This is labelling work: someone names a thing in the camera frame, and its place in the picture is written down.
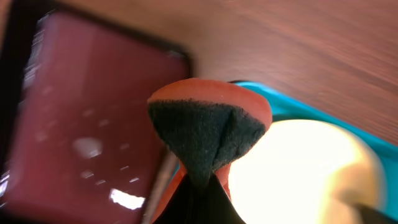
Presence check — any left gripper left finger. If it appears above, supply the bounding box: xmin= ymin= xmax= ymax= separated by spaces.
xmin=154 ymin=175 xmax=197 ymax=224

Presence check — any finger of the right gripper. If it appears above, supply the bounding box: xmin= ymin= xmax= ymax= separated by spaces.
xmin=354 ymin=204 xmax=398 ymax=224

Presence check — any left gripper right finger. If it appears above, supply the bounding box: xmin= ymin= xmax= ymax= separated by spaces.
xmin=198 ymin=174 xmax=246 ymax=224

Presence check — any green and red sponge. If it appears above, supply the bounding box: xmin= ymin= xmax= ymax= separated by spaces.
xmin=147 ymin=78 xmax=272 ymax=223

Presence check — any yellow-green plate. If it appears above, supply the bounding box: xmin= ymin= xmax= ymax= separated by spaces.
xmin=228 ymin=119 xmax=385 ymax=224

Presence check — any dark red black-rimmed tray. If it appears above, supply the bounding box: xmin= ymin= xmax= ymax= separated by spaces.
xmin=1 ymin=1 xmax=192 ymax=224

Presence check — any teal plastic serving tray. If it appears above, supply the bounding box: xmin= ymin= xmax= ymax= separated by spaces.
xmin=216 ymin=82 xmax=397 ymax=208

